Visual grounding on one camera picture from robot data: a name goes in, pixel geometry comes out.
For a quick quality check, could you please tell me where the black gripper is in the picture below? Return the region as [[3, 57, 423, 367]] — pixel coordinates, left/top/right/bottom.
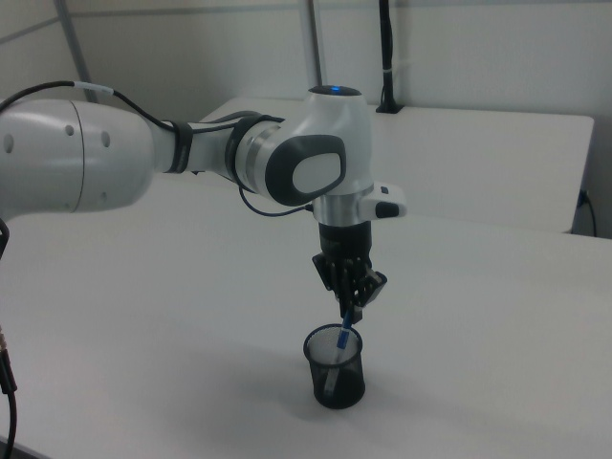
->
[[311, 221, 389, 327]]

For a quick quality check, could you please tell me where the blue capped white marker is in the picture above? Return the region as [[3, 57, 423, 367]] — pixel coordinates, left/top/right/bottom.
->
[[324, 313, 355, 398]]

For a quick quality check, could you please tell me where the black mesh pen cup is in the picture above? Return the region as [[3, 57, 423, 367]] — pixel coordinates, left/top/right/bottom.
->
[[303, 323, 367, 410]]

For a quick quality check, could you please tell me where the white side table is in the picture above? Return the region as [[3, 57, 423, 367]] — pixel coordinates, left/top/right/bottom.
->
[[195, 97, 596, 235]]

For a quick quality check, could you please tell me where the black pole with cables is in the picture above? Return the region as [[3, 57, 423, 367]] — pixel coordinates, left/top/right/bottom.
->
[[375, 0, 406, 115]]

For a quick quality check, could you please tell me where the grey partition post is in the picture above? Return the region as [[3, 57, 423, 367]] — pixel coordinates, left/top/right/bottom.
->
[[303, 0, 332, 102]]

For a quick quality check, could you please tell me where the black wall power cable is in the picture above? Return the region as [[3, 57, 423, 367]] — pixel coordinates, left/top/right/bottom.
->
[[577, 189, 600, 237]]

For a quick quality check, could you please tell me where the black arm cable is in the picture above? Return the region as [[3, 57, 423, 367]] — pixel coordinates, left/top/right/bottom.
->
[[0, 79, 317, 219]]

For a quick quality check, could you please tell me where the black base cable with connector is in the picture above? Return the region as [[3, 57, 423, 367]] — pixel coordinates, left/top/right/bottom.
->
[[0, 217, 21, 453]]

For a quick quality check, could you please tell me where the grey slanted frame post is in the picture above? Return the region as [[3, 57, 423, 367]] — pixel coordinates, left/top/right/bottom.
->
[[55, 0, 98, 102]]

